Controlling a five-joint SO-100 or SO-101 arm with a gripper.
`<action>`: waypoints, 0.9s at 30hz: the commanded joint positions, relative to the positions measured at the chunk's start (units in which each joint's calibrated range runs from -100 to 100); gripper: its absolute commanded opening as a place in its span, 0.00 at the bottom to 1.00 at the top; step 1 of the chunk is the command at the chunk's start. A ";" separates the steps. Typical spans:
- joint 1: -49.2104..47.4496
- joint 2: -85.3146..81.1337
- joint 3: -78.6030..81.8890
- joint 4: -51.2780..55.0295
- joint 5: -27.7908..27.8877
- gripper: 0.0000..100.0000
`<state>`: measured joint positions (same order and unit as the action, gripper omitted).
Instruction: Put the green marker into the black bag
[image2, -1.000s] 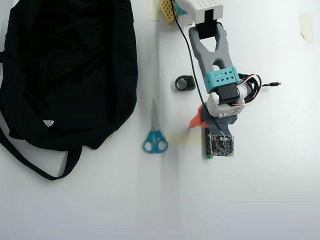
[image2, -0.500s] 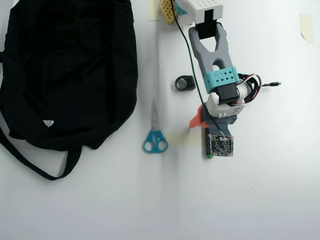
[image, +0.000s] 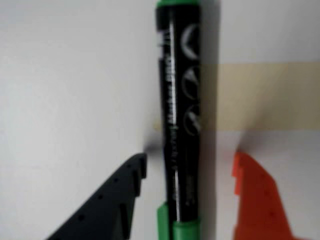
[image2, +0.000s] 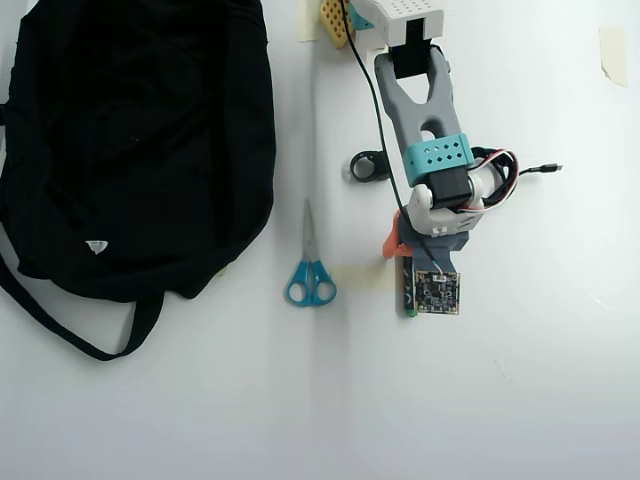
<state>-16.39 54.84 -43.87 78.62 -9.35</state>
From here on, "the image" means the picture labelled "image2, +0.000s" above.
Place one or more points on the white and slate gripper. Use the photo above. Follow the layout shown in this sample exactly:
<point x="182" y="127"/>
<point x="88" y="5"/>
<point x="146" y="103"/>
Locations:
<point x="393" y="241"/>

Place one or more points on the green marker with black label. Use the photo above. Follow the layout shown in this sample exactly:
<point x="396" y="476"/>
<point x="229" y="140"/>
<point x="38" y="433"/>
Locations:
<point x="407" y="285"/>

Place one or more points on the grey and teal robot arm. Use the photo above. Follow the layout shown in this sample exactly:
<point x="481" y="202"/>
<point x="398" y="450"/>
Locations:
<point x="415" y="110"/>

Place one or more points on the black fabric bag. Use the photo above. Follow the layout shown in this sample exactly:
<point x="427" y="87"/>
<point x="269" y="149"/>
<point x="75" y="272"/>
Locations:
<point x="125" y="150"/>

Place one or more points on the beige masking tape strip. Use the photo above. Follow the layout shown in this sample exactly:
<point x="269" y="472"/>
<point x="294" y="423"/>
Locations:
<point x="360" y="277"/>
<point x="307" y="20"/>
<point x="614" y="55"/>

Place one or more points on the yellow perforated block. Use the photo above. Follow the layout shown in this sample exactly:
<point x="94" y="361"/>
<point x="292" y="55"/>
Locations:
<point x="332" y="22"/>

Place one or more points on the bare camera circuit board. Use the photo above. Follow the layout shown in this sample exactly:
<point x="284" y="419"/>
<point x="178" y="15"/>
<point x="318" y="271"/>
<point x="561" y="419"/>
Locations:
<point x="437" y="295"/>

